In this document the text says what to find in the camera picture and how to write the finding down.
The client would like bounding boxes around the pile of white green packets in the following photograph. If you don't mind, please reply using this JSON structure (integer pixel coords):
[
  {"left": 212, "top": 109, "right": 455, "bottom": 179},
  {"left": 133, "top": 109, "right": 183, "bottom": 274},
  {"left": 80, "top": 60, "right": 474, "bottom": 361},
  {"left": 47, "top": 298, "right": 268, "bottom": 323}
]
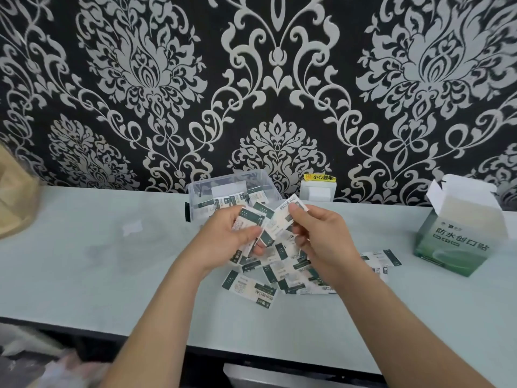
[{"left": 221, "top": 234, "right": 403, "bottom": 310}]

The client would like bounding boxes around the small white green packet bundle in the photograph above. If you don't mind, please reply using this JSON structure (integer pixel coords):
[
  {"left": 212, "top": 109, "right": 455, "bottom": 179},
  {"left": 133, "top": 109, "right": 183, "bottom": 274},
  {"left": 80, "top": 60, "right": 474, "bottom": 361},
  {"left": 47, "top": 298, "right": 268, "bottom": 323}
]
[{"left": 230, "top": 193, "right": 310, "bottom": 265}]

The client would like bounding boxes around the person's right forearm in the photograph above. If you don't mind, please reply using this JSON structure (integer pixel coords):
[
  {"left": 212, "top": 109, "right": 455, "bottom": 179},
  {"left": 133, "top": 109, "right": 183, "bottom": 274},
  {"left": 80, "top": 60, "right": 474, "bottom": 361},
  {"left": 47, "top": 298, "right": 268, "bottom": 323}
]
[{"left": 337, "top": 258, "right": 501, "bottom": 388}]

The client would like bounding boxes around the green white cardboard carton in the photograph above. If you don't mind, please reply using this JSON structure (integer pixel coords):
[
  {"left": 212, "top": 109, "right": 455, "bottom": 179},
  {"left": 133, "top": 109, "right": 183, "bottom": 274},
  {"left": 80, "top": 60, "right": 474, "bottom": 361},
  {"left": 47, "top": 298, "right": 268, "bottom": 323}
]
[{"left": 414, "top": 174, "right": 517, "bottom": 278}]

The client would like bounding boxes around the crumpled plastic bag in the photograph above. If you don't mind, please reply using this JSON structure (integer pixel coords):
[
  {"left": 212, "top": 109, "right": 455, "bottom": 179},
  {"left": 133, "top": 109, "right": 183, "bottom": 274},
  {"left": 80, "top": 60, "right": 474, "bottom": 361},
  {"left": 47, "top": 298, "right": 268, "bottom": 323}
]
[{"left": 0, "top": 323, "right": 110, "bottom": 388}]

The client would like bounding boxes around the clear plastic box lid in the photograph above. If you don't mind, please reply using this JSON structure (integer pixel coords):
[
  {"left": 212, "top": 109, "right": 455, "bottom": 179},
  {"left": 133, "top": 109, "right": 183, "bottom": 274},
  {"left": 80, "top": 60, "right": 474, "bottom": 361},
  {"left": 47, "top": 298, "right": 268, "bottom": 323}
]
[{"left": 80, "top": 210, "right": 194, "bottom": 278}]

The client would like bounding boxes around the person's left hand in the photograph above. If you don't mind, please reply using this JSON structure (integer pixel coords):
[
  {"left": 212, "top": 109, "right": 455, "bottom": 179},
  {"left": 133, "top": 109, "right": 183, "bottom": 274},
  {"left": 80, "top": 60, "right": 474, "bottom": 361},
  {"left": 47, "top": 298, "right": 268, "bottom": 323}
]
[{"left": 184, "top": 205, "right": 267, "bottom": 279}]

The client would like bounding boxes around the person's right hand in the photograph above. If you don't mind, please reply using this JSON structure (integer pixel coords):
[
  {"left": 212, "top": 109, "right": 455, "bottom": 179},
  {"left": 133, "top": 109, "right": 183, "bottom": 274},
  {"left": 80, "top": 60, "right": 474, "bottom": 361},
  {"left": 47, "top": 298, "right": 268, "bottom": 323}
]
[{"left": 289, "top": 205, "right": 366, "bottom": 289}]

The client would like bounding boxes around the person's left forearm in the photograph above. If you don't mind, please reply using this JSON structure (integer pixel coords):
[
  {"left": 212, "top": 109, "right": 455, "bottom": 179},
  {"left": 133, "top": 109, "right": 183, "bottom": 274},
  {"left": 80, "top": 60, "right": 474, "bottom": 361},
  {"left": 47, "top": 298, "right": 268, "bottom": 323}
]
[{"left": 99, "top": 256, "right": 207, "bottom": 388}]

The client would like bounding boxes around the white wall socket yellow label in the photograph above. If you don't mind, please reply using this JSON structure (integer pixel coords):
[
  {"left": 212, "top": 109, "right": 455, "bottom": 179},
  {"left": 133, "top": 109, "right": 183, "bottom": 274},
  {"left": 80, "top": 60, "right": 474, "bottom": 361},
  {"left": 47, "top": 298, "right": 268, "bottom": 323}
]
[{"left": 299, "top": 173, "right": 337, "bottom": 202}]

